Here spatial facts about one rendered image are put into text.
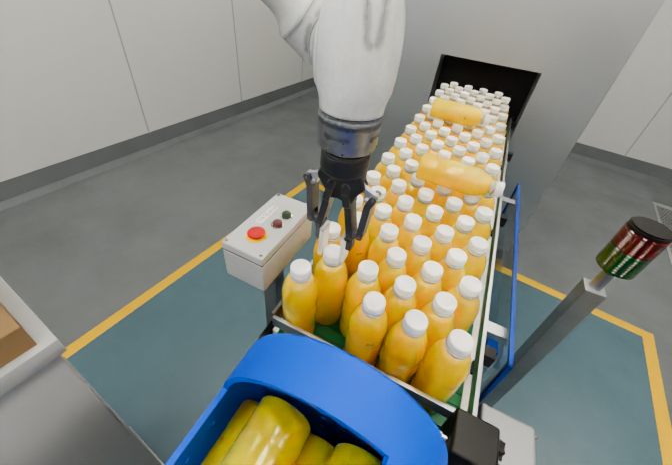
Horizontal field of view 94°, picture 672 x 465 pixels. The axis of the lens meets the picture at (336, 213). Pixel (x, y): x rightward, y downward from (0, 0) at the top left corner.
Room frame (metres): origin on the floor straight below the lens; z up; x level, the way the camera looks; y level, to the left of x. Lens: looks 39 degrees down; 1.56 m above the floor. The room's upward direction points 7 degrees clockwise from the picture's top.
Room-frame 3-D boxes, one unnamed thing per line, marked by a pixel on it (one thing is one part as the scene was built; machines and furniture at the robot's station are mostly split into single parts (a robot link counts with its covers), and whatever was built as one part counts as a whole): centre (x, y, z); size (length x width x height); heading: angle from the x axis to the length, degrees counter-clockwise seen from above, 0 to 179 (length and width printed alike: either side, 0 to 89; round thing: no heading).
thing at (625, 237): (0.43, -0.53, 1.23); 0.06 x 0.06 x 0.04
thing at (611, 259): (0.43, -0.53, 1.18); 0.06 x 0.06 x 0.05
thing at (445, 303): (0.35, -0.21, 1.10); 0.04 x 0.04 x 0.02
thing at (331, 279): (0.43, 0.00, 1.00); 0.07 x 0.07 x 0.19
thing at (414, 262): (0.50, -0.19, 1.00); 0.07 x 0.07 x 0.19
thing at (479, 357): (0.96, -0.57, 0.96); 1.60 x 0.01 x 0.03; 158
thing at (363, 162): (0.43, 0.00, 1.30); 0.08 x 0.07 x 0.09; 68
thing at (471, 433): (0.18, -0.25, 0.95); 0.10 x 0.07 x 0.10; 68
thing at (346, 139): (0.43, 0.00, 1.37); 0.09 x 0.09 x 0.06
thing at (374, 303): (0.33, -0.08, 1.10); 0.04 x 0.04 x 0.02
